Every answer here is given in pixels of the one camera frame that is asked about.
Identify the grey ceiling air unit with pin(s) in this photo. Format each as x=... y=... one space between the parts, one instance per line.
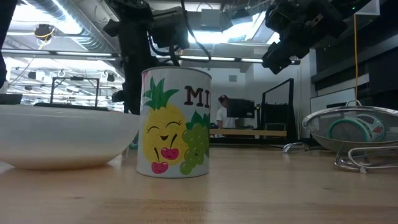
x=213 y=18

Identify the large metal mesh strainer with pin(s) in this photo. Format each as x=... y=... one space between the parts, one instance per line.
x=317 y=137

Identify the wooden shelf black metal frame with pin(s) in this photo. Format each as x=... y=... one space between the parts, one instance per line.
x=248 y=132

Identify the black background rig frame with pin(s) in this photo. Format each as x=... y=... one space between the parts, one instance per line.
x=76 y=78

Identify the black boxy object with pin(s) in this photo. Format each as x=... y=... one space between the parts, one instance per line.
x=11 y=99

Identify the black monitor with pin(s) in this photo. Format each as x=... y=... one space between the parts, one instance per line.
x=242 y=108

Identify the white bowl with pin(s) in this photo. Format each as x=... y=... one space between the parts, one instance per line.
x=62 y=133

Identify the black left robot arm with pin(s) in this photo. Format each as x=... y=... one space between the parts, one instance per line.
x=6 y=31

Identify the teal label can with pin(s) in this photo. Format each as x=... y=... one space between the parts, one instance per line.
x=135 y=145

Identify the long linear light bar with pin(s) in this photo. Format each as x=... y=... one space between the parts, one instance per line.
x=224 y=58

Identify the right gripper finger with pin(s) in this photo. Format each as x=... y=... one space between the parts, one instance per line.
x=273 y=63
x=292 y=46

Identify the grey wall vent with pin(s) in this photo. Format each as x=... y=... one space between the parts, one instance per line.
x=233 y=78

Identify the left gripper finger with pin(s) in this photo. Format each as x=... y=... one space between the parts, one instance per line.
x=133 y=77
x=175 y=57

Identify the mixed fruit can pineapple face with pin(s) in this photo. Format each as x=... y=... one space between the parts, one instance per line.
x=168 y=137

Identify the person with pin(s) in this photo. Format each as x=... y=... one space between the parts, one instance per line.
x=224 y=119

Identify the mixed vegetables can green rim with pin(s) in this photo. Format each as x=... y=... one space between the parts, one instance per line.
x=349 y=132

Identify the black aluminium table frame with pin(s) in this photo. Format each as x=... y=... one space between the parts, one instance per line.
x=245 y=140

